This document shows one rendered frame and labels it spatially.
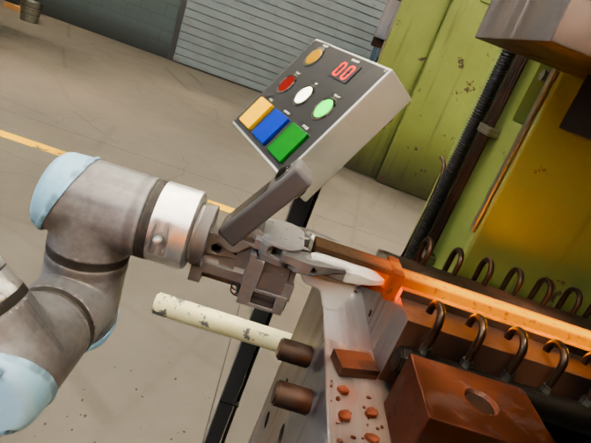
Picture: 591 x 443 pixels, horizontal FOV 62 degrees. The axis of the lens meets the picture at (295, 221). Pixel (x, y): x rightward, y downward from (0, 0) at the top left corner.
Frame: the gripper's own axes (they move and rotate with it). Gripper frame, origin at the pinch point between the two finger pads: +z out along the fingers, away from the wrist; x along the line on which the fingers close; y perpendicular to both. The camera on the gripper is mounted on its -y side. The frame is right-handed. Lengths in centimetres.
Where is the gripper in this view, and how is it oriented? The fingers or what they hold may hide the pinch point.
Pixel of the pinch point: (374, 269)
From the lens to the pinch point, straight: 57.0
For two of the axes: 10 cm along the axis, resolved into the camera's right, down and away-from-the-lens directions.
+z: 9.5, 3.0, 0.8
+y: -3.1, 8.8, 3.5
